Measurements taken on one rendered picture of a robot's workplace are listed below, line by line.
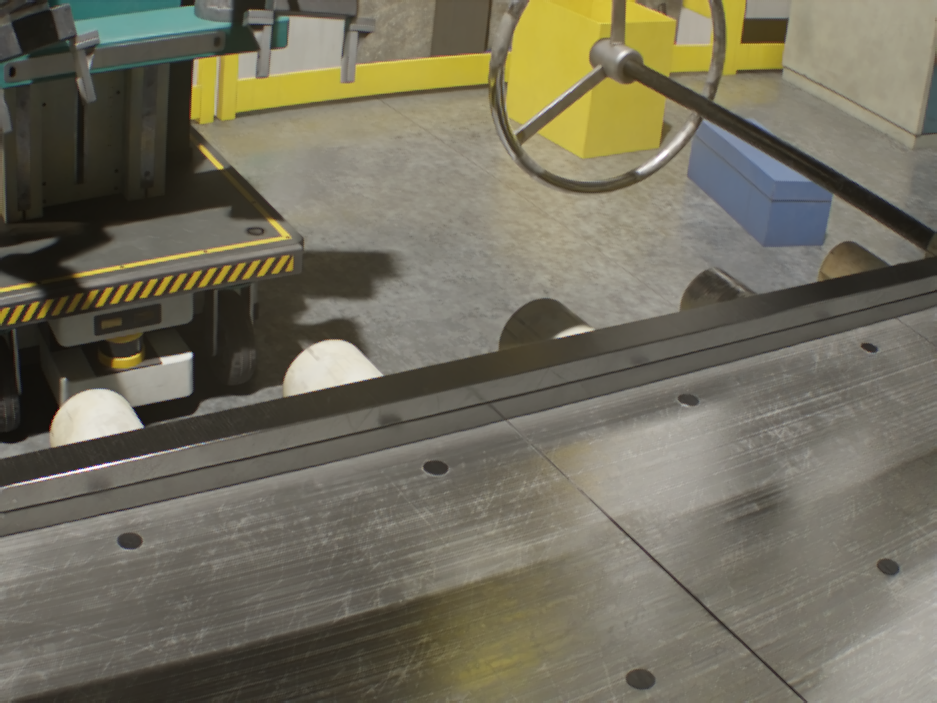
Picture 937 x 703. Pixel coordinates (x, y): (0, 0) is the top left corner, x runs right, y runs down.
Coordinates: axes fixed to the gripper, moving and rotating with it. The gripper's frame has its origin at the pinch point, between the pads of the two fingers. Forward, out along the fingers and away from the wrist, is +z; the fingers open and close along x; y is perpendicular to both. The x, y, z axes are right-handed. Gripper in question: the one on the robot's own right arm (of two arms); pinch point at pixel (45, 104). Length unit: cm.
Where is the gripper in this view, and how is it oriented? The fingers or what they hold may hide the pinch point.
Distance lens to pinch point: 181.0
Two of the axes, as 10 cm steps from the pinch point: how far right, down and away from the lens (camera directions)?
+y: -5.5, -0.8, 8.3
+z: 2.5, 9.3, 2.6
